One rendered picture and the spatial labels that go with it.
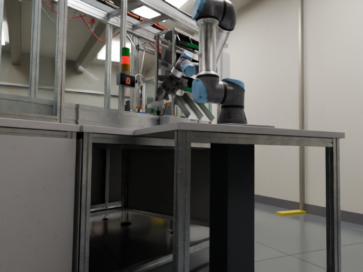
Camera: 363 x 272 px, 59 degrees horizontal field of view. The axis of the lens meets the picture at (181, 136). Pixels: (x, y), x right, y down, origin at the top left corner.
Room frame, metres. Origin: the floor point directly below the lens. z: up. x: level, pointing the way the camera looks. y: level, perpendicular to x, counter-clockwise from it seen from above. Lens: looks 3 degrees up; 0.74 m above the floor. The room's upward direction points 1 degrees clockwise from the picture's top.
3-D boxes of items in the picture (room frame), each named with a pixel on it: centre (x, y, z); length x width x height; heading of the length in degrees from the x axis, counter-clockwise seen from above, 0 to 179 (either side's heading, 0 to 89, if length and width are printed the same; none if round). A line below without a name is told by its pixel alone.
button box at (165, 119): (1.88, 0.04, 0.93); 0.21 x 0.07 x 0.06; 142
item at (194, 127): (1.64, -0.23, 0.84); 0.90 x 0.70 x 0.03; 117
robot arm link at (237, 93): (1.59, -0.25, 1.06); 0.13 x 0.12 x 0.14; 107
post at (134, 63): (3.39, 0.52, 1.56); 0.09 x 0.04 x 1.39; 142
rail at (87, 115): (1.77, 0.20, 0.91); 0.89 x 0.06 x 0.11; 142
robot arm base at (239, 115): (1.60, -0.26, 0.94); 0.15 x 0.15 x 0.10
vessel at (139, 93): (3.05, 0.41, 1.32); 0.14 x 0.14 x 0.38
